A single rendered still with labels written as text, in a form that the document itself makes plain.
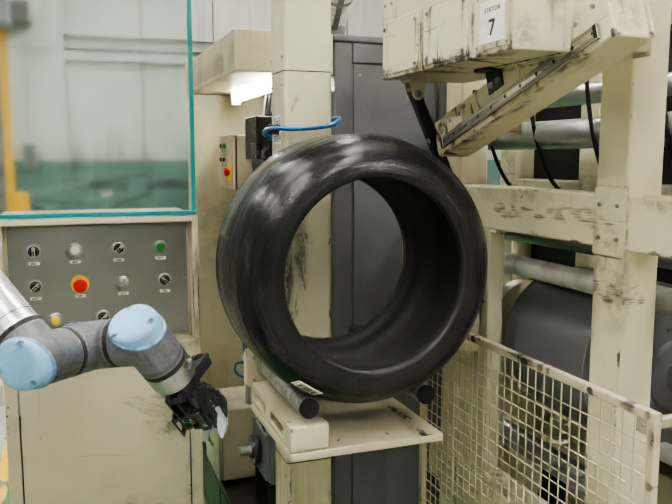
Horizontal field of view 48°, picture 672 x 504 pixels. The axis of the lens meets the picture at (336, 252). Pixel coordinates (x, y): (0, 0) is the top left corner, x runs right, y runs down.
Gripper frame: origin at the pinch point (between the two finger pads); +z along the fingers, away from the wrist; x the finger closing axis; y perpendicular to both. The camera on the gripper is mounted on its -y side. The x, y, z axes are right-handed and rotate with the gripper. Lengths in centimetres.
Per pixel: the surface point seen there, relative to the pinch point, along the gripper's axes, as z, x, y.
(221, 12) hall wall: 257, -186, -935
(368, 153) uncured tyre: -31, 45, -34
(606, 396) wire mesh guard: 8, 76, 10
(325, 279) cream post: 13, 21, -50
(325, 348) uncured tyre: 17.5, 18.2, -30.0
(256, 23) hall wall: 291, -147, -938
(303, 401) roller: 5.1, 16.5, -5.1
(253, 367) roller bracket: 18.1, -1.7, -30.9
